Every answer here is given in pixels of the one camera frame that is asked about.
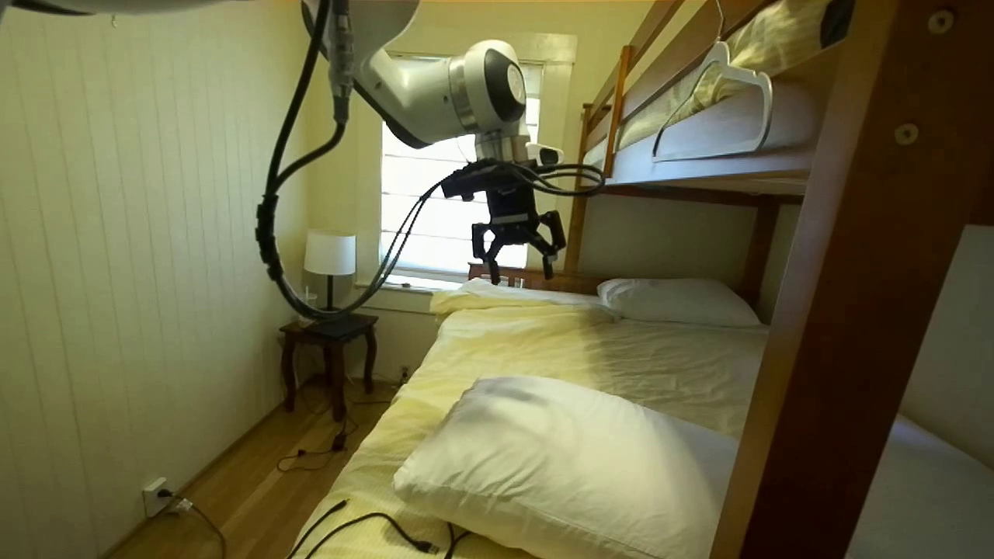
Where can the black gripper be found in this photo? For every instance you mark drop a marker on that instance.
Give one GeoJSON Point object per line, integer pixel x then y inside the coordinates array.
{"type": "Point", "coordinates": [517, 222]}

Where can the white pillow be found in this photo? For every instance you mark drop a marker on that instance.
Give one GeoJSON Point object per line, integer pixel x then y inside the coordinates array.
{"type": "Point", "coordinates": [707, 303]}
{"type": "Point", "coordinates": [570, 474]}

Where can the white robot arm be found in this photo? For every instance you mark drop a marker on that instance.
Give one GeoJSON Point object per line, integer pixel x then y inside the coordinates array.
{"type": "Point", "coordinates": [478, 91]}

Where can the white table lamp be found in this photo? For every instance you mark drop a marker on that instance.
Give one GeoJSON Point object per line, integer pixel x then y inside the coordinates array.
{"type": "Point", "coordinates": [331, 256]}

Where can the dark wooden side table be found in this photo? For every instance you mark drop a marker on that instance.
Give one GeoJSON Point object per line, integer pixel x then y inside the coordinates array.
{"type": "Point", "coordinates": [331, 338]}

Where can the yellow bed blanket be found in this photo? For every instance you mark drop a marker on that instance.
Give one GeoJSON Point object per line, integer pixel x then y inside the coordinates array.
{"type": "Point", "coordinates": [697, 374]}

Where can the upper bunk mattress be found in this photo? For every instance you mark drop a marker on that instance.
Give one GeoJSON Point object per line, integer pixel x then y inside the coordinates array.
{"type": "Point", "coordinates": [784, 153]}

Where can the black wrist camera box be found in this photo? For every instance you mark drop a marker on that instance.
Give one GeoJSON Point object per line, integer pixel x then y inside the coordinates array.
{"type": "Point", "coordinates": [488, 178]}

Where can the wooden bunk bed frame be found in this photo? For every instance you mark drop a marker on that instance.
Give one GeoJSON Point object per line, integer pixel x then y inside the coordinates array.
{"type": "Point", "coordinates": [897, 170]}

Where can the white wall outlet plug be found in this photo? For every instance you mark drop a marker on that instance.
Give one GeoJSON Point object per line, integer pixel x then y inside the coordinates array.
{"type": "Point", "coordinates": [161, 499]}

